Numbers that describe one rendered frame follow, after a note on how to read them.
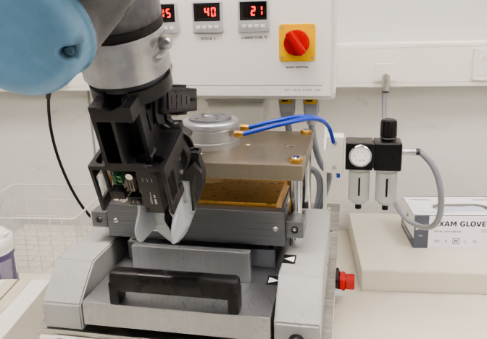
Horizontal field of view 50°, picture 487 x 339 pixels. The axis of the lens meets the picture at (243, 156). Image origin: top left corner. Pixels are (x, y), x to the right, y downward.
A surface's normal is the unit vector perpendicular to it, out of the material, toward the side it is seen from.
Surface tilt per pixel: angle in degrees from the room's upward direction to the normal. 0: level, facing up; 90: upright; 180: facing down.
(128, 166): 110
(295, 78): 90
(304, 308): 41
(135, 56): 106
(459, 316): 0
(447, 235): 90
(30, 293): 3
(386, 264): 0
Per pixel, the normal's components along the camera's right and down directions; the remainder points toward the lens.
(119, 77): 0.13, 0.57
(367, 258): -0.03, -0.96
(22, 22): -0.11, 0.58
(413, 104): -0.11, 0.27
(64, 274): -0.15, -0.55
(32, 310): 0.99, -0.09
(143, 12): 0.79, 0.29
